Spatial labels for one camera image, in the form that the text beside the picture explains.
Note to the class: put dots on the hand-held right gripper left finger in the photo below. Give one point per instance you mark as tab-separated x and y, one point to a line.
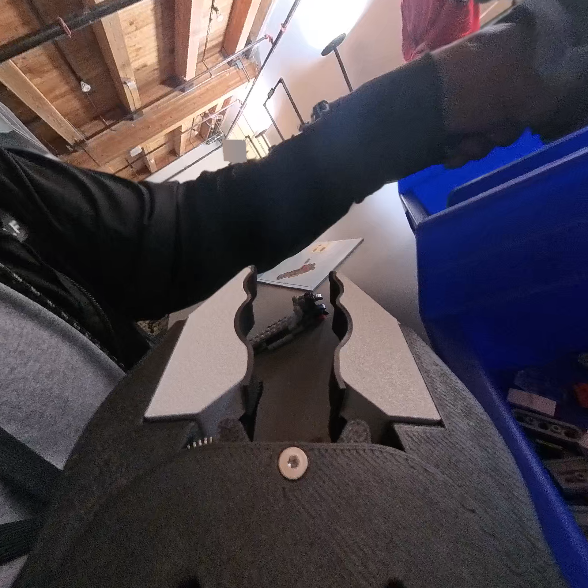
202	367

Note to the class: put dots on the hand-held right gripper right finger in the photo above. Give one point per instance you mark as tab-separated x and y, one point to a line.
386	367

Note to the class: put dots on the grey toy brick model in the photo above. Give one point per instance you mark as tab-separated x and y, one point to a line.
275	333

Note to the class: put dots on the toy instruction booklet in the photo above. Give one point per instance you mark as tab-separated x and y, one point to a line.
317	262

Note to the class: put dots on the pile of grey white toy bricks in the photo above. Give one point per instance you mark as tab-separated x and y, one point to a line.
533	399

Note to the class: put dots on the person's left hand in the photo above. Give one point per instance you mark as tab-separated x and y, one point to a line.
514	78

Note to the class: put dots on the black round pedestal stand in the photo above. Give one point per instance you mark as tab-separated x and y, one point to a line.
333	44

